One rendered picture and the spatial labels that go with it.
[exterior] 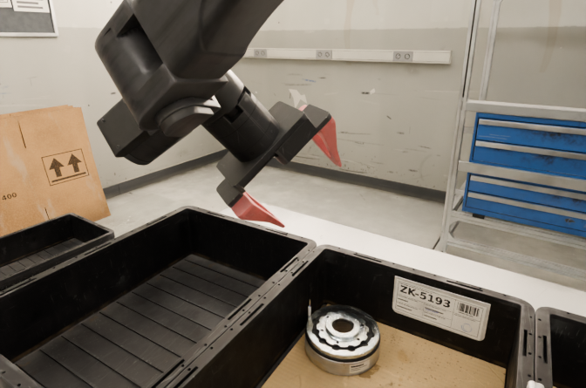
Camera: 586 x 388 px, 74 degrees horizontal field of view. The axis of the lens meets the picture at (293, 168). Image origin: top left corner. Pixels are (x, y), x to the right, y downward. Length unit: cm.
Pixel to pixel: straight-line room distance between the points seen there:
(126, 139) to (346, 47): 311
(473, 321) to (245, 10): 49
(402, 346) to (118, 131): 47
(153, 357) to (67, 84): 280
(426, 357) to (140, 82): 50
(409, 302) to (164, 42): 49
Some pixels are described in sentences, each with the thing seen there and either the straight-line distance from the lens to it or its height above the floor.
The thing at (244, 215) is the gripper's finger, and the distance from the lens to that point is 40.
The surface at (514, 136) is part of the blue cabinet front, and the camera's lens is 227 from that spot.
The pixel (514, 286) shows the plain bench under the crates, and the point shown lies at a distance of 107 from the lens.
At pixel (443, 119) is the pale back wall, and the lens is 319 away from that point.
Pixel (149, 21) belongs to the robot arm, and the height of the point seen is 125.
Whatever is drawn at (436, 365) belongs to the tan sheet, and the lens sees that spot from 61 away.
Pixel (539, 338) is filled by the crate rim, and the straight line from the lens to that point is 54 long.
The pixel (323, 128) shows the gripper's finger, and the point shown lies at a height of 116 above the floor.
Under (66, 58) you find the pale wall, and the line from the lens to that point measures 328.
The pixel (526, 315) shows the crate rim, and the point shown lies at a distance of 57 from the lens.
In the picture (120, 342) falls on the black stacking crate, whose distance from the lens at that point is 66.
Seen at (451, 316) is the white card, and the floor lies 88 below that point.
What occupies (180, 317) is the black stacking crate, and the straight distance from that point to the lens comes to 68.
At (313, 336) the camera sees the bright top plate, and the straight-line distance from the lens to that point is 57.
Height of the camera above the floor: 124
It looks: 18 degrees down
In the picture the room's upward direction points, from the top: straight up
